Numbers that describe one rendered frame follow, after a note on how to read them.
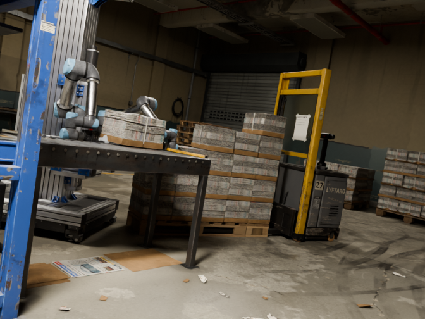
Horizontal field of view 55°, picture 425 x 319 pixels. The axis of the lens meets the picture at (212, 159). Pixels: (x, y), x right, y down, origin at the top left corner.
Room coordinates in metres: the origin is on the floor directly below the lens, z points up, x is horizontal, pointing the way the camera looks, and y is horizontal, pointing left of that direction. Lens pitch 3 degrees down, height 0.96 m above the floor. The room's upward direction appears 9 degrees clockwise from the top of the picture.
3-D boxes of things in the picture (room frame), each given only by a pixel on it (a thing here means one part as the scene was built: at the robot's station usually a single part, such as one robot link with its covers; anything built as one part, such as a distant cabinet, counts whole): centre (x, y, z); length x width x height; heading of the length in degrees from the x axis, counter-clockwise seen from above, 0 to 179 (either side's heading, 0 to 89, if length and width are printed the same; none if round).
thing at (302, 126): (4.60, -0.88, 1.28); 0.57 x 0.01 x 0.65; 30
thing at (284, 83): (4.88, -0.70, 0.97); 0.09 x 0.09 x 1.75; 30
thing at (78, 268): (2.60, 0.69, 0.00); 0.37 x 0.28 x 0.01; 138
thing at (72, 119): (2.80, 0.99, 0.92); 0.11 x 0.08 x 0.11; 119
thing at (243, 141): (4.23, -0.23, 0.95); 0.38 x 0.29 x 0.23; 29
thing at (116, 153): (2.46, 0.47, 0.74); 1.34 x 0.05 x 0.12; 138
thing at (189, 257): (2.93, 0.04, 0.34); 0.06 x 0.06 x 0.68; 48
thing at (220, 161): (4.01, 0.14, 0.42); 1.17 x 0.39 x 0.83; 120
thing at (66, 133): (2.79, 1.00, 0.83); 0.11 x 0.08 x 0.09; 137
